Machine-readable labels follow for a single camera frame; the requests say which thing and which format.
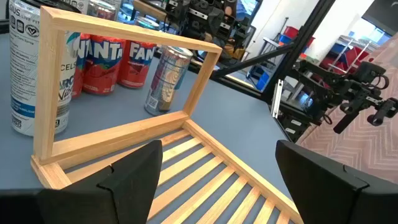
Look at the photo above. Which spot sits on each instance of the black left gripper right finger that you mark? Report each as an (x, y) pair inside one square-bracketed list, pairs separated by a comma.
[(326, 199)]

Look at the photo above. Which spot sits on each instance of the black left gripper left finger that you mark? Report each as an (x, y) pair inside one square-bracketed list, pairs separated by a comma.
[(93, 202)]

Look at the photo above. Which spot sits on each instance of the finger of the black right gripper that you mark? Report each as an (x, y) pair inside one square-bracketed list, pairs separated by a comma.
[(384, 110), (346, 122)]

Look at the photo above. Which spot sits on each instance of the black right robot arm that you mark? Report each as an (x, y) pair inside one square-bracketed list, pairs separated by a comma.
[(314, 87)]

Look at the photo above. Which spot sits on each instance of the bamboo slatted shelf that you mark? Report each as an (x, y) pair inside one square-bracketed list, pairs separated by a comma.
[(49, 93)]

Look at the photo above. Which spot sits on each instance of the pink quilted blanket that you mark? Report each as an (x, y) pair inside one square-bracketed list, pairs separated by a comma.
[(357, 149)]

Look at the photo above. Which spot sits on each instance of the red storage bin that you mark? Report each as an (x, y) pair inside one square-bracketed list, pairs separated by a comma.
[(354, 56)]

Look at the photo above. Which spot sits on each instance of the silver aluminium extrusion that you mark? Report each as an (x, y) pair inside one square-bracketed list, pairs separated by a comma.
[(276, 99)]

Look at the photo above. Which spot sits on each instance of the blue plastic crate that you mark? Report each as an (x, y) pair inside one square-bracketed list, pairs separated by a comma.
[(261, 79)]

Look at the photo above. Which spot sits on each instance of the red plastic bin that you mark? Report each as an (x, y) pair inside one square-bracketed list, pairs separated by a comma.
[(290, 32)]

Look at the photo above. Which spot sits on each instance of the black robot equipment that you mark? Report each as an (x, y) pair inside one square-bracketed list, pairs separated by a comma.
[(205, 15)]

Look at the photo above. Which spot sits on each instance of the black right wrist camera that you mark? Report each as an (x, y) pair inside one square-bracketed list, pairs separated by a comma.
[(368, 71)]

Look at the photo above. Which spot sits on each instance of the black wall monitor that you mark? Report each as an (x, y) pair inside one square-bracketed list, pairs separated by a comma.
[(382, 12)]

